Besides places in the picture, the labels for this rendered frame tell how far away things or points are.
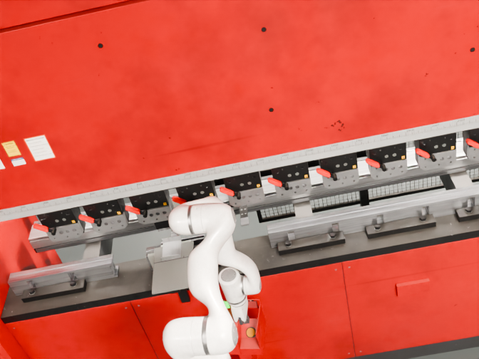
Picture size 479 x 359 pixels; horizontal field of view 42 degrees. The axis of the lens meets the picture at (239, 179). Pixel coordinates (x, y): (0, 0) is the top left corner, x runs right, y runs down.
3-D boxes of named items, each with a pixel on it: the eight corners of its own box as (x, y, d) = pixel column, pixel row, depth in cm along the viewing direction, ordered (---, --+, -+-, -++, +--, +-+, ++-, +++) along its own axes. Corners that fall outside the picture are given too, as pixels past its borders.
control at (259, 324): (217, 355, 274) (208, 330, 263) (223, 324, 286) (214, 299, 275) (262, 355, 269) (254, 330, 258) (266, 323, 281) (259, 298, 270)
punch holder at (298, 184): (277, 199, 265) (271, 169, 255) (275, 186, 272) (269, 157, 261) (312, 192, 264) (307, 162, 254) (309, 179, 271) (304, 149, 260)
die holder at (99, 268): (16, 295, 296) (7, 283, 290) (18, 285, 301) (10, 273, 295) (117, 276, 292) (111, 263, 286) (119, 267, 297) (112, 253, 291)
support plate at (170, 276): (152, 294, 264) (151, 293, 263) (155, 249, 284) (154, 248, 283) (194, 287, 262) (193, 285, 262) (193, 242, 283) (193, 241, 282)
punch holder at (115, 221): (95, 233, 272) (82, 206, 261) (98, 221, 278) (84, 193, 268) (129, 227, 271) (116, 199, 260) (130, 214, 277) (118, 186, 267)
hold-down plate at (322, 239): (279, 256, 282) (278, 251, 280) (278, 246, 286) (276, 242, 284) (346, 243, 279) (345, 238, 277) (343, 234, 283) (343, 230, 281)
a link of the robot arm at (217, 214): (192, 359, 200) (241, 356, 197) (180, 353, 189) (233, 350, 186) (194, 212, 221) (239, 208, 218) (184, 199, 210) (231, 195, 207)
